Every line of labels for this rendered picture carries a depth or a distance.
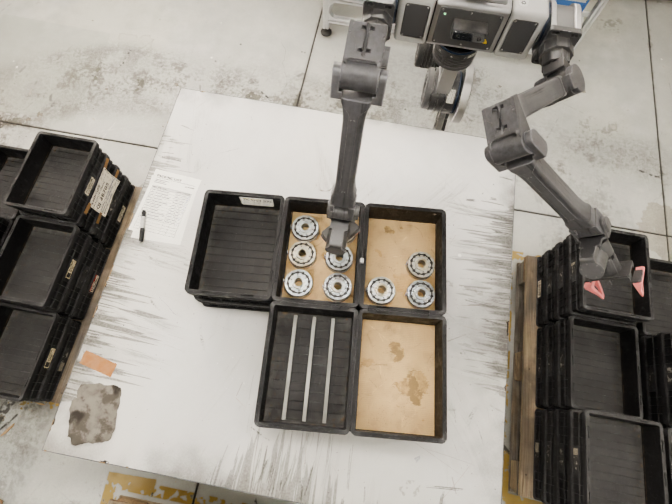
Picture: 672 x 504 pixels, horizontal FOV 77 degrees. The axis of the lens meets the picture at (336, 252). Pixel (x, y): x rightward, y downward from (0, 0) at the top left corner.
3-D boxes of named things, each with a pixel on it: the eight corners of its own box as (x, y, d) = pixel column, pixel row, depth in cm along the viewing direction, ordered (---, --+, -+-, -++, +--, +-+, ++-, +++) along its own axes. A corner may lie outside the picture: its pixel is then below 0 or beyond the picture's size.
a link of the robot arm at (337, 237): (360, 203, 113) (329, 197, 114) (353, 243, 110) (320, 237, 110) (357, 220, 125) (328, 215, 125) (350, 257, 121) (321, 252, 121)
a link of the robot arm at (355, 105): (389, 64, 85) (336, 55, 85) (387, 78, 81) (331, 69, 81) (361, 212, 118) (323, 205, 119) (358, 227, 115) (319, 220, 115)
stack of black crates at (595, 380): (535, 327, 223) (570, 314, 191) (593, 338, 221) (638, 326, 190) (533, 407, 209) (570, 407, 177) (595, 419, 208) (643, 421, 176)
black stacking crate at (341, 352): (275, 308, 156) (271, 301, 145) (355, 315, 156) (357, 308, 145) (259, 424, 142) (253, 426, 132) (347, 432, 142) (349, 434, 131)
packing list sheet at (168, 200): (151, 168, 187) (151, 167, 187) (202, 177, 186) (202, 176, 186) (125, 236, 176) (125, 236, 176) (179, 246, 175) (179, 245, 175)
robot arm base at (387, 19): (390, 37, 126) (396, 0, 114) (386, 58, 123) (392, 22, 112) (361, 32, 126) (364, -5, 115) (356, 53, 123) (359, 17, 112)
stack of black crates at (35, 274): (60, 240, 234) (17, 214, 202) (112, 250, 233) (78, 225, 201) (29, 311, 220) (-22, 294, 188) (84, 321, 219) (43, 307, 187)
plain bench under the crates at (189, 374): (216, 165, 268) (180, 87, 203) (469, 209, 262) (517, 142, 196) (128, 437, 214) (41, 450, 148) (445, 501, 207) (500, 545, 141)
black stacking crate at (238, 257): (213, 203, 170) (206, 189, 159) (287, 209, 170) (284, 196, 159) (194, 300, 156) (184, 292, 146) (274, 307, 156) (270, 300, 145)
